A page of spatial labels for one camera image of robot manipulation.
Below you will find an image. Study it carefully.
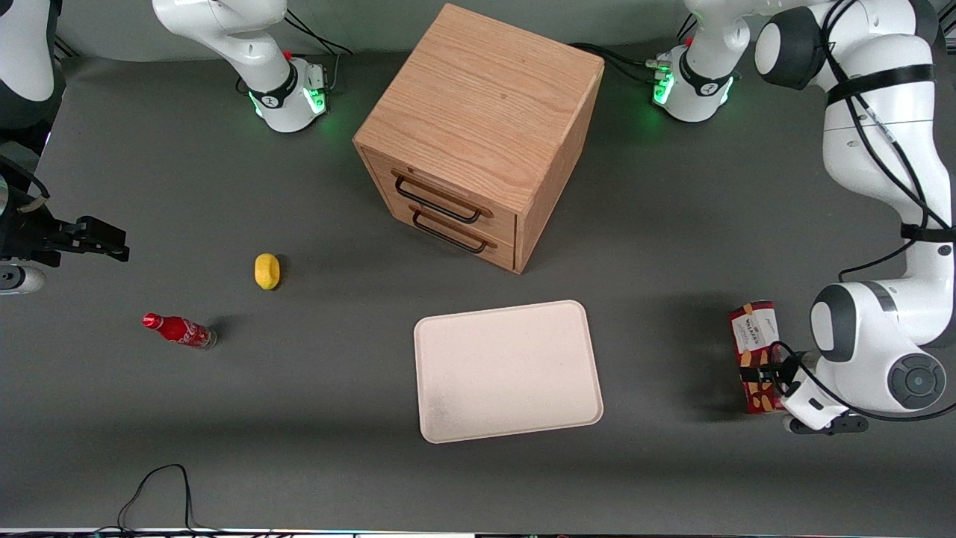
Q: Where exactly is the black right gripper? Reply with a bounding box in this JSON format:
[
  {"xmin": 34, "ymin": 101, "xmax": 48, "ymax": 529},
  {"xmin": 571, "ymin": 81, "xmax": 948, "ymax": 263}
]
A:
[{"xmin": 0, "ymin": 200, "xmax": 131, "ymax": 268}]

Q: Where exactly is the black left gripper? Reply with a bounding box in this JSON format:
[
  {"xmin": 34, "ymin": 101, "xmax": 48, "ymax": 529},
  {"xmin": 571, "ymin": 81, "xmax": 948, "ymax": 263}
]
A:
[{"xmin": 738, "ymin": 348, "xmax": 816, "ymax": 394}]

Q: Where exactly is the red cookie box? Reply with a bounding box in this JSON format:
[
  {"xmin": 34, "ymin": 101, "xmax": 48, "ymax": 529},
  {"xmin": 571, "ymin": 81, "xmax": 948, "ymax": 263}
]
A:
[{"xmin": 730, "ymin": 300, "xmax": 791, "ymax": 415}]

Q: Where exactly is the cream plastic tray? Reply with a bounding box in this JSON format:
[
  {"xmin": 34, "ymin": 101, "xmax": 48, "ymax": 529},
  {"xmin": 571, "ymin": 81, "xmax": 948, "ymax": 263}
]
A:
[{"xmin": 413, "ymin": 300, "xmax": 604, "ymax": 445}]

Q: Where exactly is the red cola bottle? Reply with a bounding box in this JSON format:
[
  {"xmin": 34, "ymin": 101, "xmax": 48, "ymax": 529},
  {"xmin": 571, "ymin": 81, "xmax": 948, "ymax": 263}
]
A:
[{"xmin": 142, "ymin": 312, "xmax": 218, "ymax": 350}]

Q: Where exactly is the yellow lemon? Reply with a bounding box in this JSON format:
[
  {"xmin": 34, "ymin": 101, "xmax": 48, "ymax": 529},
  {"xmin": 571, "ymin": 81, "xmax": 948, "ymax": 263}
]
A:
[{"xmin": 254, "ymin": 253, "xmax": 282, "ymax": 291}]

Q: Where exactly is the wooden drawer front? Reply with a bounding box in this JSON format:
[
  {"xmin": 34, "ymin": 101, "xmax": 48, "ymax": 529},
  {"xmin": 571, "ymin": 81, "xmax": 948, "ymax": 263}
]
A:
[
  {"xmin": 382, "ymin": 191, "xmax": 518, "ymax": 273},
  {"xmin": 361, "ymin": 147, "xmax": 519, "ymax": 244}
]

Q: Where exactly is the wooden drawer cabinet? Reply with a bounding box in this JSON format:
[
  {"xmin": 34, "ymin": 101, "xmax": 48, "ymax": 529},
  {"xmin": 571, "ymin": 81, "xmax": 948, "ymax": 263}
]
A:
[{"xmin": 353, "ymin": 3, "xmax": 606, "ymax": 275}]

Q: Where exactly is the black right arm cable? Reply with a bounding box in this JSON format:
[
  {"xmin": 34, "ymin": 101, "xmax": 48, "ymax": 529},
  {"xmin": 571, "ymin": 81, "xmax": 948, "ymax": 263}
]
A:
[{"xmin": 0, "ymin": 153, "xmax": 52, "ymax": 219}]

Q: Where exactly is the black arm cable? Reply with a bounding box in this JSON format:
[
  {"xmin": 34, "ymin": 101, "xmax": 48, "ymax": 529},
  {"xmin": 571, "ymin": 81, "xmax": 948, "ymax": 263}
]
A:
[
  {"xmin": 0, "ymin": 153, "xmax": 52, "ymax": 219},
  {"xmin": 768, "ymin": 0, "xmax": 956, "ymax": 424}
]

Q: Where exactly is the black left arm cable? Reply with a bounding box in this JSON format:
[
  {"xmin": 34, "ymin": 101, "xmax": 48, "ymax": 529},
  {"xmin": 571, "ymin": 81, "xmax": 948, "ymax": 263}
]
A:
[{"xmin": 768, "ymin": 0, "xmax": 956, "ymax": 424}]

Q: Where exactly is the black looped table cable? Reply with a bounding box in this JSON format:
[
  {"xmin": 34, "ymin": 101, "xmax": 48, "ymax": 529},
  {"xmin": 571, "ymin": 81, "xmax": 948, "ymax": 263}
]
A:
[{"xmin": 116, "ymin": 463, "xmax": 219, "ymax": 536}]

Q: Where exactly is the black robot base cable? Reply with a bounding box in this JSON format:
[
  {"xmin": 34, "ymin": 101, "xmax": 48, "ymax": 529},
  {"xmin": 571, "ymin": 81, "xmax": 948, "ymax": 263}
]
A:
[
  {"xmin": 569, "ymin": 42, "xmax": 667, "ymax": 84},
  {"xmin": 284, "ymin": 9, "xmax": 354, "ymax": 58}
]

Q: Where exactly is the black metal drawer handle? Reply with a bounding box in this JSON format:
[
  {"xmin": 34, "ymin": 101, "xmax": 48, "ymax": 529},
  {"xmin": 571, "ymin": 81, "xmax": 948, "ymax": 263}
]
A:
[
  {"xmin": 394, "ymin": 175, "xmax": 483, "ymax": 225},
  {"xmin": 412, "ymin": 211, "xmax": 488, "ymax": 255}
]

